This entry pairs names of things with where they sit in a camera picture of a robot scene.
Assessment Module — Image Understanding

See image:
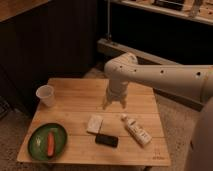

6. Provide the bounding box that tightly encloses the white rectangular sponge block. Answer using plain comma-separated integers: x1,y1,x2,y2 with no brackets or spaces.
87,115,103,134

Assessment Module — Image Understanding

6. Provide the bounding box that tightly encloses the black phone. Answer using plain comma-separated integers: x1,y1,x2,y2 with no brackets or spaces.
95,134,118,148

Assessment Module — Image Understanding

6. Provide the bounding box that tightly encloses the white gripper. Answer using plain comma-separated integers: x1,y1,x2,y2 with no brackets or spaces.
102,86,127,110

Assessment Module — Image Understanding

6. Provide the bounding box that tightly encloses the white tube bottle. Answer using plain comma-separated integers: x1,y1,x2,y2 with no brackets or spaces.
121,114,152,147

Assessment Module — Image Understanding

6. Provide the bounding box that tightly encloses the translucent plastic cup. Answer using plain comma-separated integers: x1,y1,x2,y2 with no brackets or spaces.
36,85,55,107

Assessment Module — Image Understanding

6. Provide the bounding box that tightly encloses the wooden folding table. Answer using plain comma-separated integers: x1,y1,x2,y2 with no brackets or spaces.
27,78,171,166

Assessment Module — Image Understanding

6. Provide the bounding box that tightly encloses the wooden shelf with items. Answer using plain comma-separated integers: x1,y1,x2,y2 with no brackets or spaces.
112,0,213,26

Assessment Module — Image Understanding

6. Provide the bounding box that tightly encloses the orange carrot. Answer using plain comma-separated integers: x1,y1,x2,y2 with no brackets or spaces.
47,132,55,157

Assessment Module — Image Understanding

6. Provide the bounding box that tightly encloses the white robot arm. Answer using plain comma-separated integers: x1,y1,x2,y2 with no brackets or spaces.
103,53,213,171

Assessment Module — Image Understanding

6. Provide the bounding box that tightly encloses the metal vertical pole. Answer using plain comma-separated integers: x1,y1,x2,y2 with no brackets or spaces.
107,0,111,41

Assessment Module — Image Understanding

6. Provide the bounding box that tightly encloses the green plate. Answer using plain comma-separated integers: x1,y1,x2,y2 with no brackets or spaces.
27,123,67,161

